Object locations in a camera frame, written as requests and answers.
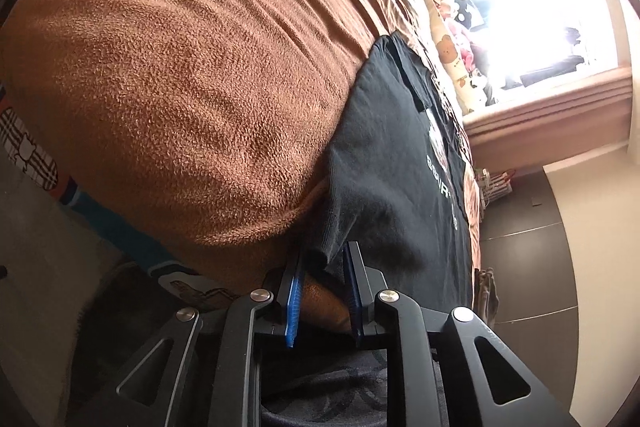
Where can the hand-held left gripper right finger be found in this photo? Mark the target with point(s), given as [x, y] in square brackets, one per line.
[352, 292]

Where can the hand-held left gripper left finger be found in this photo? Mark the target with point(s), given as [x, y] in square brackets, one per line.
[295, 307]

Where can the black printed t-shirt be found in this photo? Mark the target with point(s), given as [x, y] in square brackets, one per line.
[400, 187]

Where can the grey clothes pile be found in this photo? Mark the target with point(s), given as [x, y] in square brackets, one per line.
[486, 297]

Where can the person's left leg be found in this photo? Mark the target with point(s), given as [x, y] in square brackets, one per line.
[340, 387]

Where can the white and red rack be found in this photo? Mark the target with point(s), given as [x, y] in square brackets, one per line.
[495, 184]

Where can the bear print cushion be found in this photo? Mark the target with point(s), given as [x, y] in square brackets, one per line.
[450, 57]

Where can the brown blanket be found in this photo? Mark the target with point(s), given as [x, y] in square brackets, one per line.
[175, 82]

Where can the pink curtain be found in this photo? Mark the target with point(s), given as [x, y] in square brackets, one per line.
[550, 117]

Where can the pink plush toy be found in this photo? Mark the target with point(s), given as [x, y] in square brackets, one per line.
[460, 39]

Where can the black and white plush toy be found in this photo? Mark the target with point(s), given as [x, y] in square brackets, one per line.
[467, 9]

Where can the window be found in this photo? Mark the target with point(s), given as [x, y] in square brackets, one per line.
[540, 7]

